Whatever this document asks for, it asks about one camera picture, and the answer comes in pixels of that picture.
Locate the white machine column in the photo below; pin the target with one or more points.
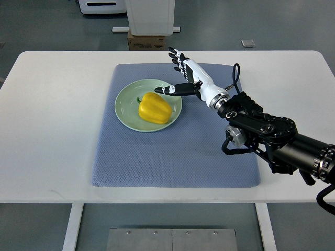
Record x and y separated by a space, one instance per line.
149 18

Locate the right white table leg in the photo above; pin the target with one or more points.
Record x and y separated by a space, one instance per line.
265 226

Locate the metal base plate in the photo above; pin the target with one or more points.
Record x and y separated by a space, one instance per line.
172 239

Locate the blue quilted mat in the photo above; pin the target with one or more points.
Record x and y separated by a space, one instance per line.
186 154

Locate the grey floor outlet plate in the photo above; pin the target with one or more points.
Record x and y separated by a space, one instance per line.
248 43

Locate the left white table leg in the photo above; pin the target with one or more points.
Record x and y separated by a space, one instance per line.
73 227

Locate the yellow bell pepper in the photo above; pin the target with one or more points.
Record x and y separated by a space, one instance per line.
153 108

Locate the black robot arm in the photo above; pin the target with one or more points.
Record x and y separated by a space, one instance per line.
277 141

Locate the brown cardboard box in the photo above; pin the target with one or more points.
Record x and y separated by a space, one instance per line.
146 43

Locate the light green plate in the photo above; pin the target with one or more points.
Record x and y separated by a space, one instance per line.
126 106

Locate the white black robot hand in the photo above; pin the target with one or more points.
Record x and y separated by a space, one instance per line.
199 83

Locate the white cabinet with slot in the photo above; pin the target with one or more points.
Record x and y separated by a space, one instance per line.
101 7

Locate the white table leg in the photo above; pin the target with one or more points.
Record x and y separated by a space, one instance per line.
265 226
73 227

